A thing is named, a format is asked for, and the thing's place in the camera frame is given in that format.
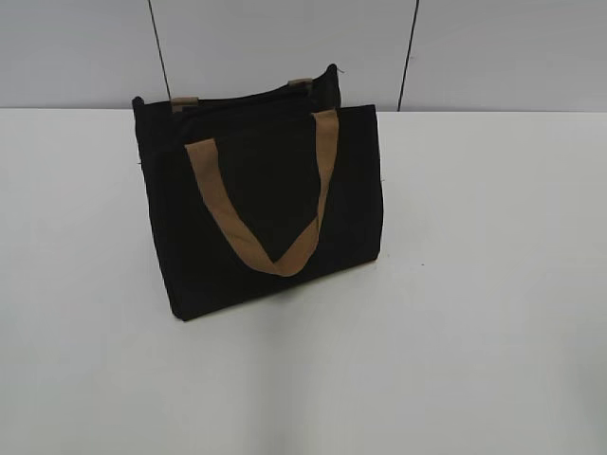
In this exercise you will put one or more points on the black tote bag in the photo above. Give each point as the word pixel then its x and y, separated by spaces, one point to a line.
pixel 251 196

